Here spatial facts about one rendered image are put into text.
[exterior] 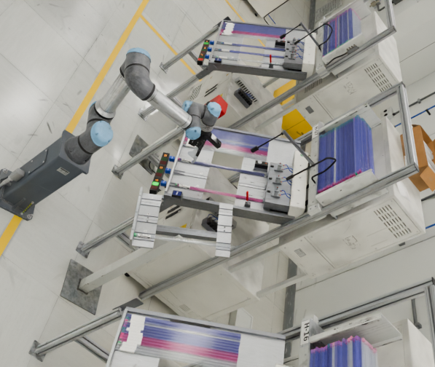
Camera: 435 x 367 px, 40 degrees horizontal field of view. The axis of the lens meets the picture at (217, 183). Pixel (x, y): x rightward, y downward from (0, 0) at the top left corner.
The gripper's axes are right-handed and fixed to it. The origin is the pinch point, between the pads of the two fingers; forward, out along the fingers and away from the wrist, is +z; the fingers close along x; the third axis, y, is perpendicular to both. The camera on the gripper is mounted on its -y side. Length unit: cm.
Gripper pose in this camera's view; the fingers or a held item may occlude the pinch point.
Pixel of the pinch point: (196, 156)
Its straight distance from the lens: 324.7
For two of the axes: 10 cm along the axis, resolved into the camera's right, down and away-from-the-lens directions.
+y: -9.2, -3.7, -1.3
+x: -1.5, 6.4, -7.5
